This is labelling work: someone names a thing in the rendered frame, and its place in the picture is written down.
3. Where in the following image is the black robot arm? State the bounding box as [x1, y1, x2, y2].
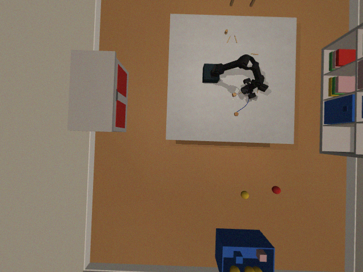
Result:
[210, 54, 269, 94]

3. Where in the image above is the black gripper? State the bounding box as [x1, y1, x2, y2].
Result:
[243, 78, 256, 99]

